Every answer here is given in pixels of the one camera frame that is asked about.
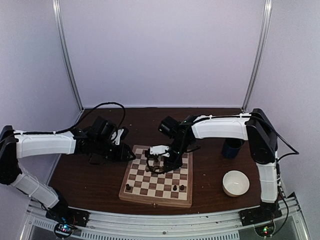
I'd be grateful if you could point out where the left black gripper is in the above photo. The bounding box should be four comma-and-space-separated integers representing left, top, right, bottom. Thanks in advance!
94, 137, 136, 162

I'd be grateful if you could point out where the wooden chess board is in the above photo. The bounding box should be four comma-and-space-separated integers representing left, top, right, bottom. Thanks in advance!
118, 145, 193, 208

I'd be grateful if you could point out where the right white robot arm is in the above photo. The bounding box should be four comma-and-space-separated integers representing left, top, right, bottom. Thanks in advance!
150, 108, 281, 221

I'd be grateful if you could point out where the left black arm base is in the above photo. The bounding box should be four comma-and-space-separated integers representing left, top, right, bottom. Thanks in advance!
41, 193, 90, 240

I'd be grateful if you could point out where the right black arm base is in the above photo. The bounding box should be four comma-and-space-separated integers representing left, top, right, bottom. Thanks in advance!
239, 200, 282, 238

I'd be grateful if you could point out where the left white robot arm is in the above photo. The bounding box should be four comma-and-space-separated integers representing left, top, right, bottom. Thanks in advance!
0, 116, 136, 222

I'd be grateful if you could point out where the pile of dark chess pieces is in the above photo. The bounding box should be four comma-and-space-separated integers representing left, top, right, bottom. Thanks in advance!
146, 159, 165, 175

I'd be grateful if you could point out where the dark blue mug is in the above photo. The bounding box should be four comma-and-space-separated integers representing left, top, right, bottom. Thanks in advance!
221, 138, 245, 159

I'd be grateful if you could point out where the white bowl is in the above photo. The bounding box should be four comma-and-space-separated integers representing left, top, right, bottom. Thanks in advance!
222, 170, 250, 198

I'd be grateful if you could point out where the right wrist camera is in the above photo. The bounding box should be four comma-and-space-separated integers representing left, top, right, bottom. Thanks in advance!
147, 145, 170, 159

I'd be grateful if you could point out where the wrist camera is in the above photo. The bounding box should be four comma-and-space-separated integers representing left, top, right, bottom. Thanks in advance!
111, 127, 129, 146
147, 145, 170, 159

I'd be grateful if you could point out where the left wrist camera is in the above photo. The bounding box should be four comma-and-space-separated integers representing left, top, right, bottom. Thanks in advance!
111, 127, 129, 146

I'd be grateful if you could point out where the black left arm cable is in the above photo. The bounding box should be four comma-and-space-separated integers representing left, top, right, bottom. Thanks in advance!
14, 101, 126, 137

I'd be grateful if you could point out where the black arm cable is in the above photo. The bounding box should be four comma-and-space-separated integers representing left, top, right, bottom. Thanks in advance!
146, 117, 300, 176
14, 101, 126, 137

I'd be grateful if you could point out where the front aluminium rail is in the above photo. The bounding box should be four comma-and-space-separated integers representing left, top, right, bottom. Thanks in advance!
18, 197, 311, 240

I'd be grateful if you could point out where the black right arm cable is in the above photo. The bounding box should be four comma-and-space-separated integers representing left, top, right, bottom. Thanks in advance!
146, 117, 300, 176

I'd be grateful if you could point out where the left aluminium frame post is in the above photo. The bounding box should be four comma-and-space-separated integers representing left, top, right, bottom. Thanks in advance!
52, 0, 84, 112

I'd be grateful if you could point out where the aluminium frame post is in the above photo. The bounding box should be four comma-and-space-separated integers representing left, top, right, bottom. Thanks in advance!
241, 0, 273, 112
52, 0, 84, 112

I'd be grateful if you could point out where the right aluminium frame post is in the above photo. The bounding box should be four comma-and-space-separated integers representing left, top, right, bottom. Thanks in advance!
241, 0, 273, 112

